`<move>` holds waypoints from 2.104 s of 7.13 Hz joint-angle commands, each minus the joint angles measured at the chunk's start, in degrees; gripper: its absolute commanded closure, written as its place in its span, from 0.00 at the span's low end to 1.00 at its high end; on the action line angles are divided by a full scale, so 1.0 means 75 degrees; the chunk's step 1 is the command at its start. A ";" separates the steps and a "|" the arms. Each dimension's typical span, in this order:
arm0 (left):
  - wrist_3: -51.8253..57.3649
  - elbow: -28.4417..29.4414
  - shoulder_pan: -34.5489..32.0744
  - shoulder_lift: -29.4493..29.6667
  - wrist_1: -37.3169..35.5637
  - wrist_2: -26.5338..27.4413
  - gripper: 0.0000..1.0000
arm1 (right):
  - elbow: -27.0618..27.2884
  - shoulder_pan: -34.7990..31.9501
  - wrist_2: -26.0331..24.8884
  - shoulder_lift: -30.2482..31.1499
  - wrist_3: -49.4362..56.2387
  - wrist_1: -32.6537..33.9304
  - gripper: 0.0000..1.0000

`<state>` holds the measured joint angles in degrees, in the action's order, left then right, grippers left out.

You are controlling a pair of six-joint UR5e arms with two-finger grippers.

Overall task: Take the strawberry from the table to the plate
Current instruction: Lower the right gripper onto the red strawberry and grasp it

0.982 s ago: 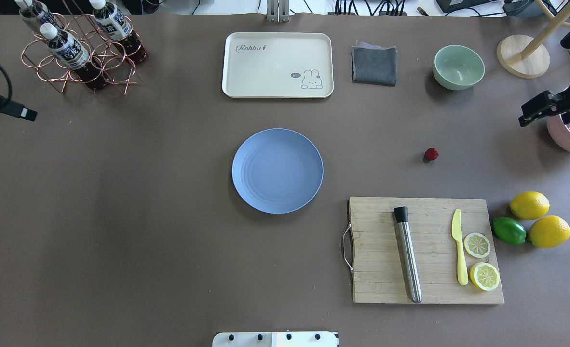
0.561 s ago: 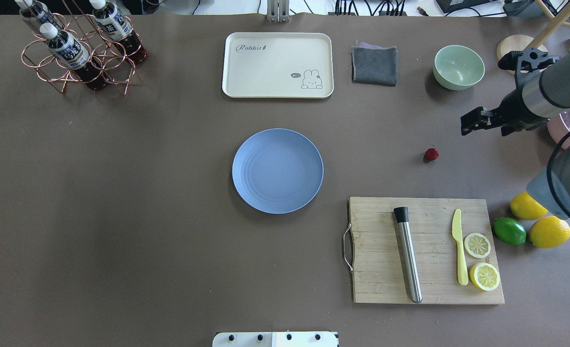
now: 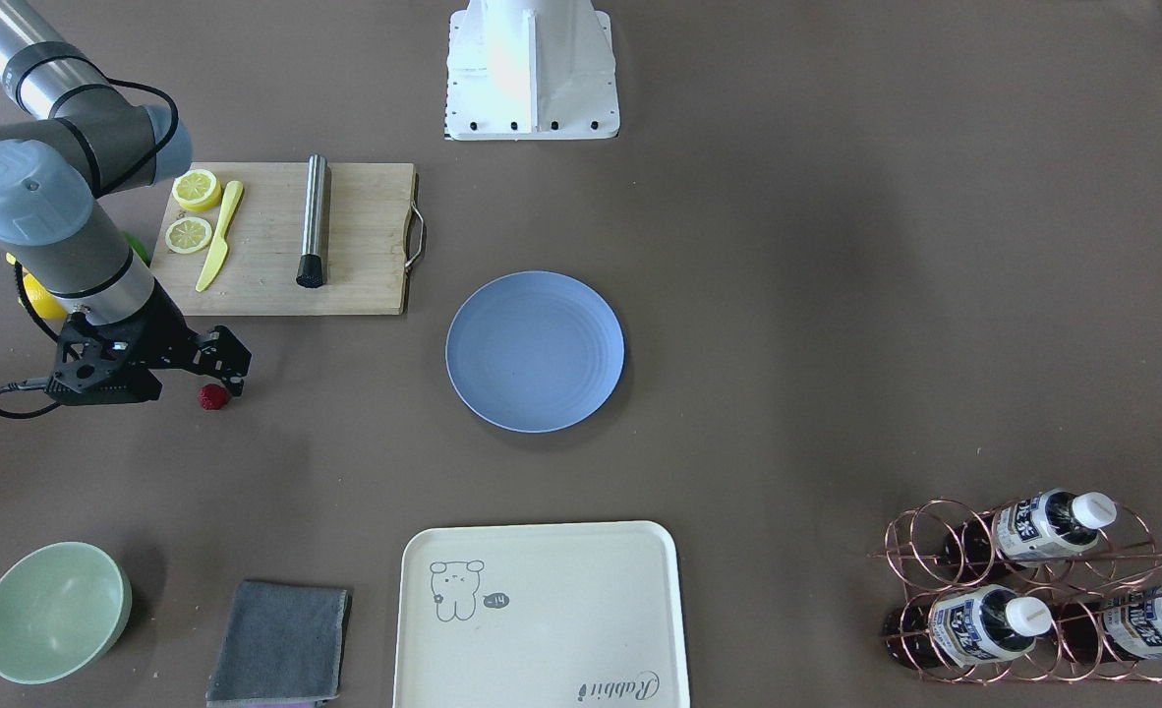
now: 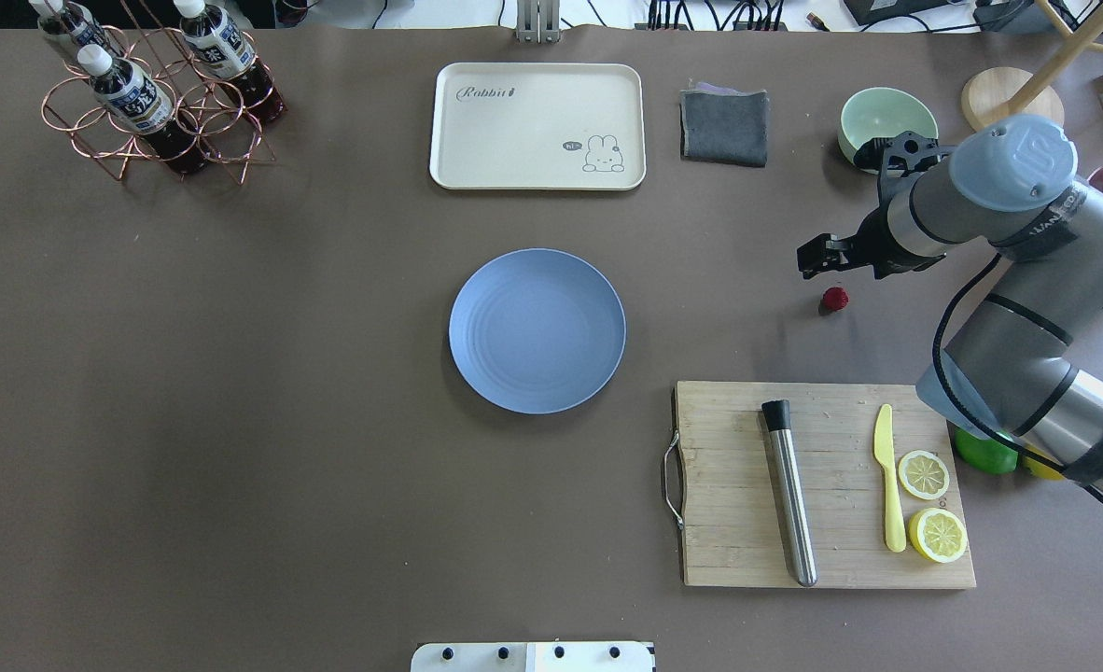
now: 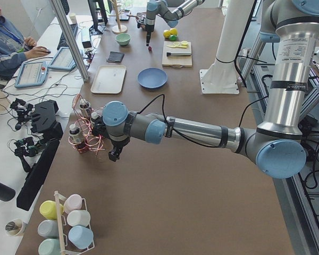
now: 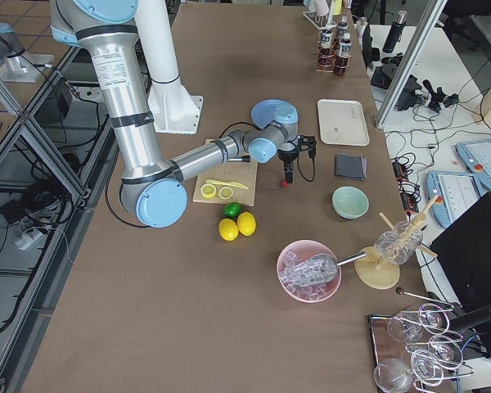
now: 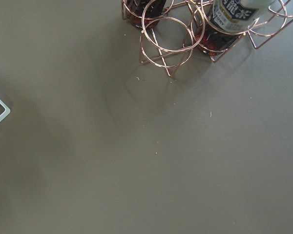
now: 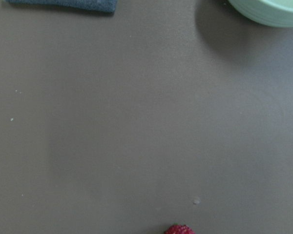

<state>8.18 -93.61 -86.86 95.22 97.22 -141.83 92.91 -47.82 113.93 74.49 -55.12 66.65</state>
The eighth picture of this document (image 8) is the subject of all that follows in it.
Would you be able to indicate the red strawberry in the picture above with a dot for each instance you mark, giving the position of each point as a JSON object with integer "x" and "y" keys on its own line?
{"x": 179, "y": 229}

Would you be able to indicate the grey folded cloth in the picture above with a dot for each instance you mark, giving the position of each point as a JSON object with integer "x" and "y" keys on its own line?
{"x": 106, "y": 6}

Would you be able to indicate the green bowl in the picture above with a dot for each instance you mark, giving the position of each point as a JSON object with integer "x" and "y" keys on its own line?
{"x": 274, "y": 13}

